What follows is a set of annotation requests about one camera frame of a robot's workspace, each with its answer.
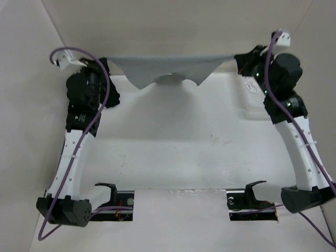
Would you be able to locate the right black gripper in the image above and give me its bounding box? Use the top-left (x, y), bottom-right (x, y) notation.
top-left (236, 45), bottom-right (277, 96)

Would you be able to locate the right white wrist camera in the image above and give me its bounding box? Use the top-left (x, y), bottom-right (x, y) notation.
top-left (271, 29), bottom-right (291, 55)

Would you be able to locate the white plastic basket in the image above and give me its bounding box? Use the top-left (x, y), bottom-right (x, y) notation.
top-left (238, 75), bottom-right (270, 121)

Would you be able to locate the crumpled white tank top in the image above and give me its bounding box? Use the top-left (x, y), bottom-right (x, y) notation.
top-left (243, 78), bottom-right (261, 93)

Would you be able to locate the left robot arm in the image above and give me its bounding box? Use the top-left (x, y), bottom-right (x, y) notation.
top-left (36, 58), bottom-right (120, 227)

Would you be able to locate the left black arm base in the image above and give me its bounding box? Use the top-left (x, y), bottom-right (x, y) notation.
top-left (90, 183), bottom-right (135, 222)

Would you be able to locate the grey tank top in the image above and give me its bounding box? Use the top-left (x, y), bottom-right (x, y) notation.
top-left (107, 55), bottom-right (234, 90)

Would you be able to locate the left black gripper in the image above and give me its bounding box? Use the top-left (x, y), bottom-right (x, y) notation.
top-left (73, 57), bottom-right (111, 109)

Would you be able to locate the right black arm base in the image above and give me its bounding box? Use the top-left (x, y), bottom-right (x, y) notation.
top-left (226, 181), bottom-right (280, 221)

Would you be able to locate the folded black tank top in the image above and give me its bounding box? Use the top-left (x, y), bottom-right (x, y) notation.
top-left (105, 78), bottom-right (120, 109)

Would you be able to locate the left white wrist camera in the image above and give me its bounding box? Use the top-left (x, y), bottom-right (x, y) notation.
top-left (54, 49), bottom-right (87, 73)

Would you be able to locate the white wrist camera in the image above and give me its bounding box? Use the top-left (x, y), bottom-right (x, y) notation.
top-left (54, 49), bottom-right (87, 73)
top-left (271, 29), bottom-right (291, 55)

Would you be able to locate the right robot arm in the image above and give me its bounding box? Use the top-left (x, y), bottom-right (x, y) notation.
top-left (234, 45), bottom-right (335, 213)

